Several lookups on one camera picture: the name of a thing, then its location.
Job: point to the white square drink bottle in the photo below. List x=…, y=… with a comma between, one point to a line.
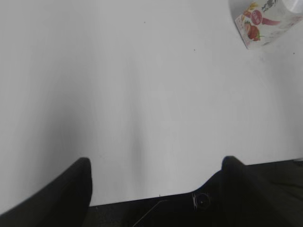
x=261, y=22

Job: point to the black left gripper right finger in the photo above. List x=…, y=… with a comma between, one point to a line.
x=262, y=195

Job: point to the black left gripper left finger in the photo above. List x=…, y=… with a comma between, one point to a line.
x=64, y=202

